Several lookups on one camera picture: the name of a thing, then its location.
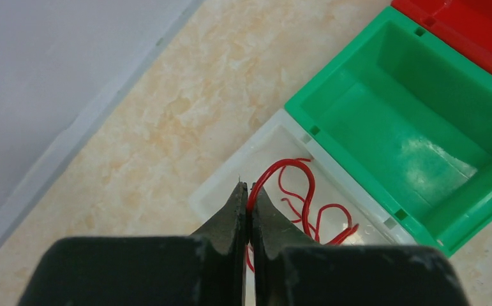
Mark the green plastic bin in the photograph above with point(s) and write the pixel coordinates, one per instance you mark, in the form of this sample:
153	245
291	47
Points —
410	119

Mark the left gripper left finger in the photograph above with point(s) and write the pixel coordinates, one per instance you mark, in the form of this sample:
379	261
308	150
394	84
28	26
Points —
206	267

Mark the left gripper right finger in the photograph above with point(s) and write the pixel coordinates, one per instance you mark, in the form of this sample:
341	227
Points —
293	269

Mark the white plastic bin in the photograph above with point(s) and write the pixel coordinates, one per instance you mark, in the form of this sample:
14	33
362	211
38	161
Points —
304	182

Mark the red plastic bin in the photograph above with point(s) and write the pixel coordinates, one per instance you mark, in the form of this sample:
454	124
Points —
464	25

